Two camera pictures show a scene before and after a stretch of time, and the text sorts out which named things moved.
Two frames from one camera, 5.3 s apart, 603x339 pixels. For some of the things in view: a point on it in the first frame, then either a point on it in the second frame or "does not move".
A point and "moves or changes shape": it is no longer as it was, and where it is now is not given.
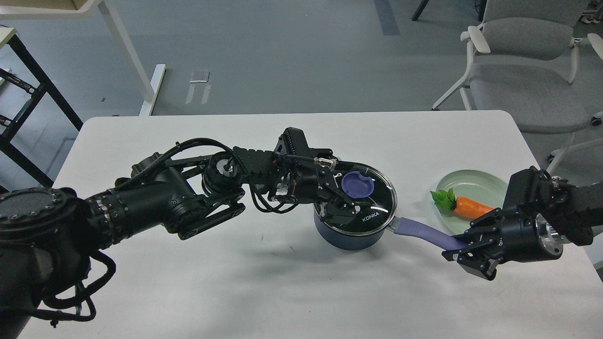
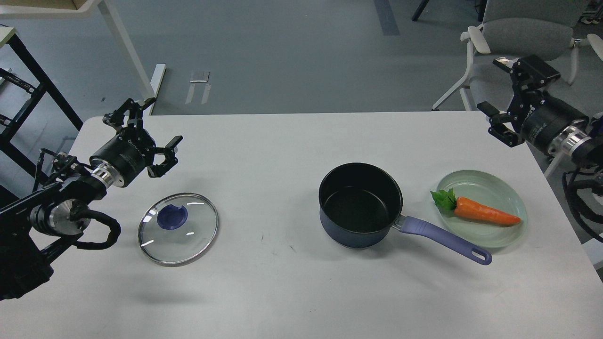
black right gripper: [528, 238] to [544, 121]
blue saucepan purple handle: [403, 224] does not move
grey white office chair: [523, 60] does not move
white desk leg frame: [91, 8] does not move
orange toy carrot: [463, 206] does not move
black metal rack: [7, 132] does not move
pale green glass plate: [474, 185] does not move
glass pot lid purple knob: [355, 185] moves or changes shape
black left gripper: [308, 181] to [120, 160]
